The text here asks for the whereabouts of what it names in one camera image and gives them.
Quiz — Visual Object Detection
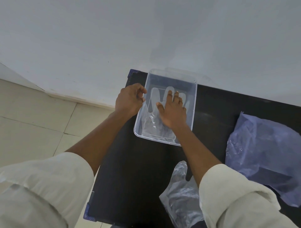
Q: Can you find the person's right hand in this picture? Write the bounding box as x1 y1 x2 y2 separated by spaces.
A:
156 90 190 130

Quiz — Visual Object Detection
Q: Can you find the person's left hand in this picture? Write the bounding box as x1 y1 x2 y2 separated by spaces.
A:
115 83 147 117

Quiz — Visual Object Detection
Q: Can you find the clear plastic glove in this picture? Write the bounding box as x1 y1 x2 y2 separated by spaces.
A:
159 161 205 228
142 86 190 144

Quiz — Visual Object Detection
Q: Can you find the clear plastic container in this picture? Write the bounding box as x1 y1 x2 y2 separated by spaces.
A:
133 68 198 147

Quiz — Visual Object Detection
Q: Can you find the person's left forearm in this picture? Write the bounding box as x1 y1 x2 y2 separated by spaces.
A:
65 110 132 177

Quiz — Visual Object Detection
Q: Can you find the person's right forearm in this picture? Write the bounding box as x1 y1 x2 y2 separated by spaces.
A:
174 123 223 188

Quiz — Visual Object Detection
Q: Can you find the blue table corner guard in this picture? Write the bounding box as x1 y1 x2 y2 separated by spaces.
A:
83 191 97 223
127 69 141 88

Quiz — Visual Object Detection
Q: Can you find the blue plastic bag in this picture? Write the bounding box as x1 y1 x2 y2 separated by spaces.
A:
225 111 301 208

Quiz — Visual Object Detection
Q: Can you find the crumpled clear plastic glove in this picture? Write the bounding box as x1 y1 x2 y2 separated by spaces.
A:
159 161 205 228

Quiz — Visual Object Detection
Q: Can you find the white shirt sleeve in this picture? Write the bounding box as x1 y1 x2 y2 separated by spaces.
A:
0 152 95 228
199 164 298 228

